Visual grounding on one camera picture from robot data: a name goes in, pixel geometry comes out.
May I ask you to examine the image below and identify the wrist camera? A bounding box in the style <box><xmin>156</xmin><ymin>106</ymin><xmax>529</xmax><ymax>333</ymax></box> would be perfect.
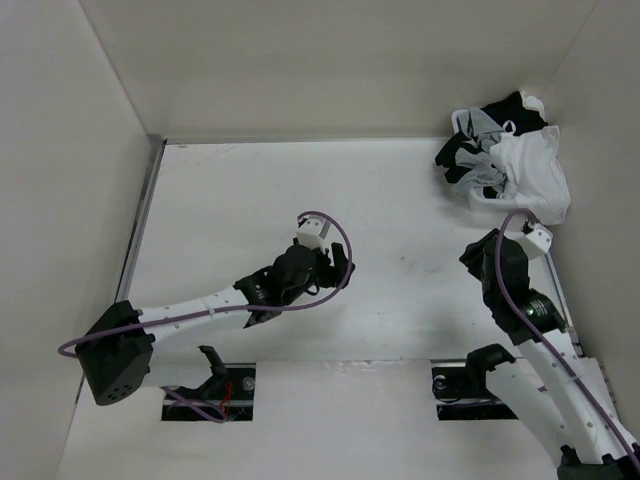
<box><xmin>296</xmin><ymin>215</ymin><xmax>331</xmax><ymax>250</ymax></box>
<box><xmin>518</xmin><ymin>220</ymin><xmax>553</xmax><ymax>260</ymax></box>

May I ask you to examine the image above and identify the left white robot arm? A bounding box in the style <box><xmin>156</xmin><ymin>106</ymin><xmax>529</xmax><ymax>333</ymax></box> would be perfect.
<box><xmin>74</xmin><ymin>242</ymin><xmax>355</xmax><ymax>406</ymax></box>

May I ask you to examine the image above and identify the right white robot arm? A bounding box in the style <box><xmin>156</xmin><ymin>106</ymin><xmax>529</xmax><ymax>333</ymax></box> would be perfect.
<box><xmin>460</xmin><ymin>229</ymin><xmax>639</xmax><ymax>479</ymax></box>

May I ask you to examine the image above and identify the black garment at basket front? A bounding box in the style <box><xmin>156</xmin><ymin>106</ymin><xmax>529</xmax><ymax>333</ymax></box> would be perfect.
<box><xmin>435</xmin><ymin>132</ymin><xmax>482</xmax><ymax>184</ymax></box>

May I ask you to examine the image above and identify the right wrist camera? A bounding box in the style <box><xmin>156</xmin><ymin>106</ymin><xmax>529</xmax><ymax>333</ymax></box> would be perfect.
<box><xmin>518</xmin><ymin>220</ymin><xmax>553</xmax><ymax>260</ymax></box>

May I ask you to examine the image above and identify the white tank top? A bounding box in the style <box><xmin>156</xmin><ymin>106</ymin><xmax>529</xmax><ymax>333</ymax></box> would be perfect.
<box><xmin>467</xmin><ymin>125</ymin><xmax>571</xmax><ymax>225</ymax></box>

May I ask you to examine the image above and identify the grey tank top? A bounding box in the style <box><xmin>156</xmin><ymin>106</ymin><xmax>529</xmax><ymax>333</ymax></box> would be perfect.
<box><xmin>453</xmin><ymin>107</ymin><xmax>506</xmax><ymax>196</ymax></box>

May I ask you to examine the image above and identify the metal table rail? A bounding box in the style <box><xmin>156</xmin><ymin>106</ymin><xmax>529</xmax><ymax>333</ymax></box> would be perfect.
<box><xmin>114</xmin><ymin>134</ymin><xmax>167</xmax><ymax>302</ymax></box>
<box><xmin>545</xmin><ymin>253</ymin><xmax>585</xmax><ymax>358</ymax></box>

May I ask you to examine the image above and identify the black tank top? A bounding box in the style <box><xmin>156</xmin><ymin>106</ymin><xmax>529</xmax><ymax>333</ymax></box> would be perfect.
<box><xmin>481</xmin><ymin>91</ymin><xmax>548</xmax><ymax>136</ymax></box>

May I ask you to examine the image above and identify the right metal table rail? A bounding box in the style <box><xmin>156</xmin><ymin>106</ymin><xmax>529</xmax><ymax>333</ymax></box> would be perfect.
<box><xmin>545</xmin><ymin>253</ymin><xmax>585</xmax><ymax>358</ymax></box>

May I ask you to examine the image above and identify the left metal table rail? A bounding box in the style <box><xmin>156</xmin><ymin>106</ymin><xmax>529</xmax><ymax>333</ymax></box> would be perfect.
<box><xmin>114</xmin><ymin>134</ymin><xmax>167</xmax><ymax>302</ymax></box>

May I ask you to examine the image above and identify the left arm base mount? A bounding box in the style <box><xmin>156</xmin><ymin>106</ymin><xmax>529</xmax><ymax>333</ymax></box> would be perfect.
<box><xmin>161</xmin><ymin>346</ymin><xmax>257</xmax><ymax>422</ymax></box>

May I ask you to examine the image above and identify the white garment behind pile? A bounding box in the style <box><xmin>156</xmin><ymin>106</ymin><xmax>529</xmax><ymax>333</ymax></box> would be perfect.
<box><xmin>519</xmin><ymin>90</ymin><xmax>545</xmax><ymax>117</ymax></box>

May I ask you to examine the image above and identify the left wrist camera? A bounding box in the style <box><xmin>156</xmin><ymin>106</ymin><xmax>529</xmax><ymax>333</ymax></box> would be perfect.
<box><xmin>296</xmin><ymin>215</ymin><xmax>331</xmax><ymax>250</ymax></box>

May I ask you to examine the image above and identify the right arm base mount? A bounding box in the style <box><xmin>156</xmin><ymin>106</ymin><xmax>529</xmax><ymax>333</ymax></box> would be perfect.
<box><xmin>431</xmin><ymin>344</ymin><xmax>517</xmax><ymax>421</ymax></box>

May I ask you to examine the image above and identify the white plastic basket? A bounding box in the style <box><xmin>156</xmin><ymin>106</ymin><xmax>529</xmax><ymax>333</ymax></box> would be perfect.
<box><xmin>451</xmin><ymin>108</ymin><xmax>470</xmax><ymax>138</ymax></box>

